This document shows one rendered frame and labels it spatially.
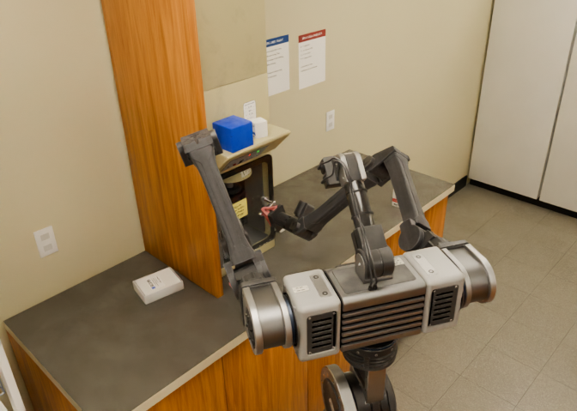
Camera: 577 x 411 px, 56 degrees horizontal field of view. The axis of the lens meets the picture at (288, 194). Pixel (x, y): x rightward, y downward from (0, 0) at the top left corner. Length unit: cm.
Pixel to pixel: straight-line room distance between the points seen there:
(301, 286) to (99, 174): 124
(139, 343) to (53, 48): 105
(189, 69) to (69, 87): 54
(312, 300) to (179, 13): 96
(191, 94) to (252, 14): 39
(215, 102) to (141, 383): 95
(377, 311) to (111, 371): 101
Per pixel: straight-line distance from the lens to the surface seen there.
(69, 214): 226
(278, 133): 204
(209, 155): 138
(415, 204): 161
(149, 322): 209
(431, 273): 128
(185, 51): 174
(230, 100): 198
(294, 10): 278
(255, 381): 225
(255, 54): 202
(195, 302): 214
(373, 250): 121
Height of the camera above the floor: 227
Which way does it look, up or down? 28 degrees down
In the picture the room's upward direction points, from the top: 1 degrees counter-clockwise
